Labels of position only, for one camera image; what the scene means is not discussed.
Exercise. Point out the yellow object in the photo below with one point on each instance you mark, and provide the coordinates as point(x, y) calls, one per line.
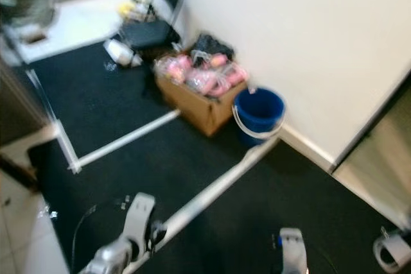
point(130, 9)

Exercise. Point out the brown open cardboard box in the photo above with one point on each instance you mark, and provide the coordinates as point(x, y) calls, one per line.
point(196, 110)

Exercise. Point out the black floor mat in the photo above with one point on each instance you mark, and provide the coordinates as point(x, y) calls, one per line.
point(263, 203)

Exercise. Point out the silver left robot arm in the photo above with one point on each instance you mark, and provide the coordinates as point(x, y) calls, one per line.
point(112, 258)

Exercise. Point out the white plastic bag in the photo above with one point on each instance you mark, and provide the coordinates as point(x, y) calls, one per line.
point(119, 52)

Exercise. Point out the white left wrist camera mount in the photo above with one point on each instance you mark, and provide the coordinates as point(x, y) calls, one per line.
point(140, 215)

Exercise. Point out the blue plastic bucket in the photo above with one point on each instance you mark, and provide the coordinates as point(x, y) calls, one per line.
point(260, 112)

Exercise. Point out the long white floor strip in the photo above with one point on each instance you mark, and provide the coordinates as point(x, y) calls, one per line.
point(218, 187)

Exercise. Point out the clear plastic scrap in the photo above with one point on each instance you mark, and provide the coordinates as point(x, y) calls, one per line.
point(48, 212)

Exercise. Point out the white floor tape strip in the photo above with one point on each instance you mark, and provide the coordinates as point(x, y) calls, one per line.
point(58, 129)
point(128, 136)

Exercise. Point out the pink plastic-wrapped packs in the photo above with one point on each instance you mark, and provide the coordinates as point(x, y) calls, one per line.
point(205, 76)

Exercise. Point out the olive door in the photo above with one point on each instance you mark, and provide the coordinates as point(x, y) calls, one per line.
point(385, 152)

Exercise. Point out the black bag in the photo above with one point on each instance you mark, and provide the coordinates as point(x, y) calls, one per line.
point(210, 45)

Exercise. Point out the black folding chair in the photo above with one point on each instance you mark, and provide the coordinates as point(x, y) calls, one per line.
point(149, 33)

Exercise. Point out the large white tape roll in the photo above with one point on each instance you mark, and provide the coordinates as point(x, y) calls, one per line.
point(399, 243)

